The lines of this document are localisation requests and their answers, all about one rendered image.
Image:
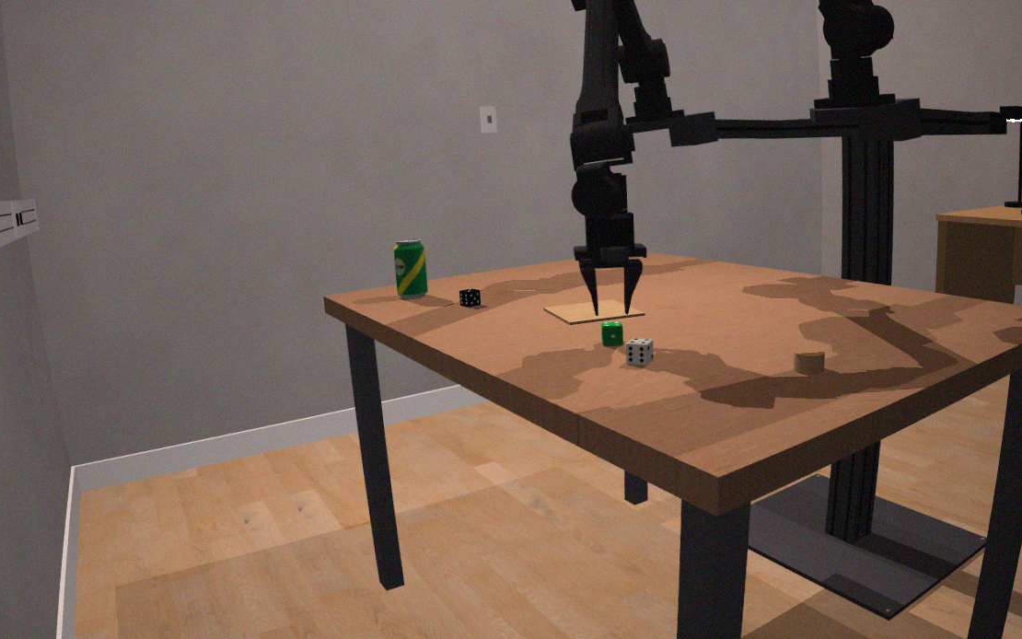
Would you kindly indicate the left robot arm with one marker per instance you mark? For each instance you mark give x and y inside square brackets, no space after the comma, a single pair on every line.
[854,32]

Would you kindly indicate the green die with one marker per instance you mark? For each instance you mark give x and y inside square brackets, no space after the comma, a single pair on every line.
[611,333]

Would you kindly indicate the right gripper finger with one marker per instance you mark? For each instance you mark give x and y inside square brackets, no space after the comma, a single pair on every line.
[589,275]
[631,277]

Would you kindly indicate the brown cylinder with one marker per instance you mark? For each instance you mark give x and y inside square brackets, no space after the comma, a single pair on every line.
[809,361]

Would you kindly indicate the black die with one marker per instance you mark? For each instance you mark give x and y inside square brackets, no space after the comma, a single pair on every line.
[470,297]

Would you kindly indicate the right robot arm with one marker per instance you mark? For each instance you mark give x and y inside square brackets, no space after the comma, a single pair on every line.
[597,192]

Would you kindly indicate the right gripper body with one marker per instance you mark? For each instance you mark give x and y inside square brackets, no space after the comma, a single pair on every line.
[593,258]

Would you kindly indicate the white die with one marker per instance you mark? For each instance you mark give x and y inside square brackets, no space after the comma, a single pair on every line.
[639,351]

